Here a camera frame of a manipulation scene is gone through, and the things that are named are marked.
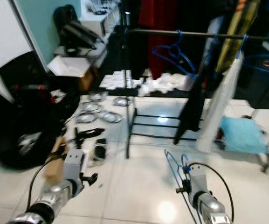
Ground brown cardboard box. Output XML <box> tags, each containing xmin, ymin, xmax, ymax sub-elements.
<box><xmin>43</xmin><ymin>136</ymin><xmax>76</xmax><ymax>187</ymax></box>

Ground black hanging garment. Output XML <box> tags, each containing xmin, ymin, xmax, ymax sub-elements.
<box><xmin>173</xmin><ymin>44</ymin><xmax>223</xmax><ymax>145</ymax></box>

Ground white hanging garment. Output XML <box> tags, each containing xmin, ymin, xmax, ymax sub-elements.
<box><xmin>195</xmin><ymin>51</ymin><xmax>244</xmax><ymax>154</ymax></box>

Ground large black bag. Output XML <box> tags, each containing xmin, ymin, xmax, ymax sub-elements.
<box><xmin>0</xmin><ymin>50</ymin><xmax>81</xmax><ymax>171</ymax></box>

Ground white paper packets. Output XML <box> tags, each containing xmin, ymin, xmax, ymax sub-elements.
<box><xmin>99</xmin><ymin>70</ymin><xmax>139</xmax><ymax>90</ymax></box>

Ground white crumpled plastic bags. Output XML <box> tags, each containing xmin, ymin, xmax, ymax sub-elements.
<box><xmin>138</xmin><ymin>70</ymin><xmax>195</xmax><ymax>98</ymax></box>

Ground cardboard box with white sheet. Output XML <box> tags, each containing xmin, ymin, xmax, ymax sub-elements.
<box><xmin>47</xmin><ymin>56</ymin><xmax>97</xmax><ymax>91</ymax></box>

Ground red hanging garment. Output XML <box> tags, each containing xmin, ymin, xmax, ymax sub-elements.
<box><xmin>138</xmin><ymin>0</ymin><xmax>179</xmax><ymax>80</ymax></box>

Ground black metal clothes rack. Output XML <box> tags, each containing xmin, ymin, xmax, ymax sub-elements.
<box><xmin>124</xmin><ymin>28</ymin><xmax>269</xmax><ymax>174</ymax></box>

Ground white desk unit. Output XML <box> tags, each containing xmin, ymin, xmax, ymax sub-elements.
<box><xmin>81</xmin><ymin>0</ymin><xmax>121</xmax><ymax>40</ymax></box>

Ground yellow and black garment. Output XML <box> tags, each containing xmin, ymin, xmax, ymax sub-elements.
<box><xmin>216</xmin><ymin>0</ymin><xmax>263</xmax><ymax>73</ymax></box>

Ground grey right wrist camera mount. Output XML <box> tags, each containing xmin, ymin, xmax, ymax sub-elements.
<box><xmin>189</xmin><ymin>164</ymin><xmax>208</xmax><ymax>194</ymax></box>

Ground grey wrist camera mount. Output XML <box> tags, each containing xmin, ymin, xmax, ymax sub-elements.
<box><xmin>189</xmin><ymin>164</ymin><xmax>208</xmax><ymax>194</ymax></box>
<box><xmin>63</xmin><ymin>149</ymin><xmax>86</xmax><ymax>185</ymax></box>

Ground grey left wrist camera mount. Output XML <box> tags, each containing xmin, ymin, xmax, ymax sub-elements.
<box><xmin>63</xmin><ymin>149</ymin><xmax>86</xmax><ymax>185</ymax></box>

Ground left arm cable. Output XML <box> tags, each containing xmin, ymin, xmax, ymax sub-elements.
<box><xmin>28</xmin><ymin>156</ymin><xmax>67</xmax><ymax>210</ymax></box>

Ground coiled grey cable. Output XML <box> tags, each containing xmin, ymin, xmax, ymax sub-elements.
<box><xmin>76</xmin><ymin>112</ymin><xmax>97</xmax><ymax>125</ymax></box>
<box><xmin>82</xmin><ymin>103</ymin><xmax>102</xmax><ymax>113</ymax></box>
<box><xmin>112</xmin><ymin>97</ymin><xmax>130</xmax><ymax>107</ymax></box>
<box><xmin>101</xmin><ymin>111</ymin><xmax>124</xmax><ymax>124</ymax></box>
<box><xmin>88</xmin><ymin>92</ymin><xmax>107</xmax><ymax>102</ymax></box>

